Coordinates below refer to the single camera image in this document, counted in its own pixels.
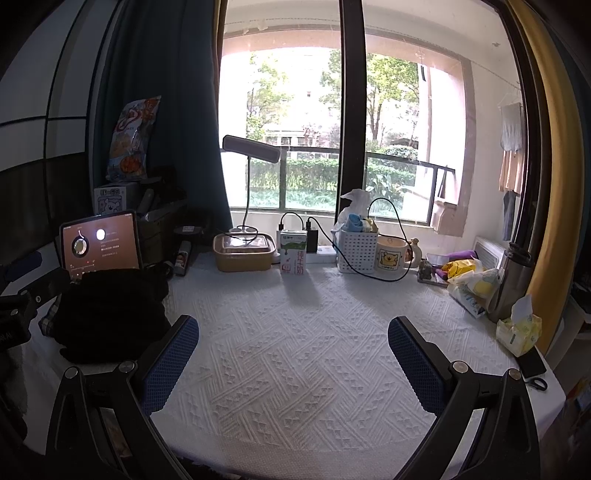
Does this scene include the black pants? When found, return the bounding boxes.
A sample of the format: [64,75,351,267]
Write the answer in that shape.
[52,262,172,365]

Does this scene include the plaid checkered cloth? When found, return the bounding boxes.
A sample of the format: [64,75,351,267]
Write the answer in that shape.
[38,295,62,338]

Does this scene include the black smartphone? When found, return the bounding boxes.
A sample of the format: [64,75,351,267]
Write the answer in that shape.
[516,347,547,380]

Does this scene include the tablet with orange screen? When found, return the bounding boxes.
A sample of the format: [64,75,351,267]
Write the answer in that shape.
[59,210,142,280]

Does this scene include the yellow tissue pack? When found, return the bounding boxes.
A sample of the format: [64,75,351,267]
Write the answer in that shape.
[496,294,542,357]

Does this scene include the colourful snack bag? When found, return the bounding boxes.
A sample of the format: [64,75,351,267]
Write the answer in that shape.
[107,96,161,182]

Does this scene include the yellow plush toy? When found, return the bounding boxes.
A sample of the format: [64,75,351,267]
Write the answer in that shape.
[441,258,479,279]

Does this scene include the steel thermos flask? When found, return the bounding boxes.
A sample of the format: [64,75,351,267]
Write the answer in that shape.
[488,242,534,322]

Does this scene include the small green figurine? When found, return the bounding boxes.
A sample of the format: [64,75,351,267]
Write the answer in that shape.
[417,258,434,282]

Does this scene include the tan lidded storage box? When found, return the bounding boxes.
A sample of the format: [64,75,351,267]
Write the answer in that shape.
[212,233,276,273]

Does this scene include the cream bear mug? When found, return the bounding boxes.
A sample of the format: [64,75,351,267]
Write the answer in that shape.
[376,235,422,273]

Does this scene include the white perforated plastic basket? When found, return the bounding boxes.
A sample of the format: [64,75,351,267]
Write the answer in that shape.
[334,230,378,274]

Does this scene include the teal curtain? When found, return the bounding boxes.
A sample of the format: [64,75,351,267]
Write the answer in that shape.
[92,1,232,230]

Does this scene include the black desk lamp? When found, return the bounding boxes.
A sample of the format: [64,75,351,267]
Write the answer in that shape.
[222,135,280,243]

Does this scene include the green white carton box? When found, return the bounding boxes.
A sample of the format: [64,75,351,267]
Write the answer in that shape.
[279,230,308,275]

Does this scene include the black power adapter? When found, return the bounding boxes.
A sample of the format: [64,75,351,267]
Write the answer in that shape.
[305,218,318,254]

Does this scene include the yellow curtain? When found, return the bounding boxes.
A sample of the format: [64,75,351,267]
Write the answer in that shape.
[507,0,585,356]

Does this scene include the black charging cable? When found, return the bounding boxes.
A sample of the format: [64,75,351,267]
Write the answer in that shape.
[278,197,413,283]

